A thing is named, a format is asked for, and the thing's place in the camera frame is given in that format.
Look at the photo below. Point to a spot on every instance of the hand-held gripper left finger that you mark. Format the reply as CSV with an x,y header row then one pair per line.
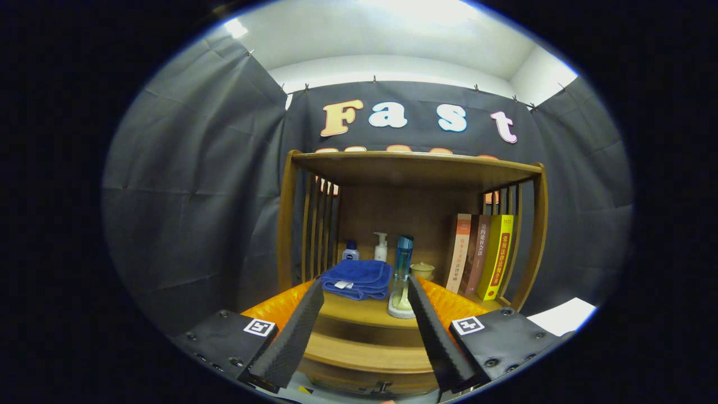
x,y
294,342

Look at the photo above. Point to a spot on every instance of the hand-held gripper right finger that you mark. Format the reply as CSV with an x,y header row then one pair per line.
x,y
440,348

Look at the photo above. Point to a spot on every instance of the pale green white scrubber brush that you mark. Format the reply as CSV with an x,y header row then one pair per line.
x,y
399,306

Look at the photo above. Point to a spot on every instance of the wooden countertop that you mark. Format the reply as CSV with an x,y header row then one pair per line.
x,y
359,311

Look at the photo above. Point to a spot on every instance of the wooden cabinet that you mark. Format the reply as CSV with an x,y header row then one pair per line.
x,y
404,168

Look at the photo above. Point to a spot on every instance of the yellow lidded teacup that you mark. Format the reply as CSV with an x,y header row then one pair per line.
x,y
423,272

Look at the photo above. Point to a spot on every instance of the blue folded towel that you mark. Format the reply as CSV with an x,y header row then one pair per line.
x,y
359,278

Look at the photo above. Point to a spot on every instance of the tall blue bottle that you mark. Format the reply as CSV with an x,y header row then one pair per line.
x,y
403,258

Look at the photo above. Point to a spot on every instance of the orange and white book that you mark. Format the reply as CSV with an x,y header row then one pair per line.
x,y
459,252

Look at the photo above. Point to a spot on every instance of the brown book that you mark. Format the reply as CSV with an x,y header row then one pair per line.
x,y
477,252

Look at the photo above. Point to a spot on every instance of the small white bottle blue cap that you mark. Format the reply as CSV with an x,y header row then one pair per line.
x,y
350,253

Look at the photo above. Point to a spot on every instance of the yellow book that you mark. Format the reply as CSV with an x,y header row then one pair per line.
x,y
496,258

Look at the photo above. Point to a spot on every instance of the white pump bottle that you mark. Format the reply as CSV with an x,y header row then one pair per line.
x,y
381,252

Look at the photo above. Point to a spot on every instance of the white table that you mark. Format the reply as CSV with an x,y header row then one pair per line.
x,y
564,317

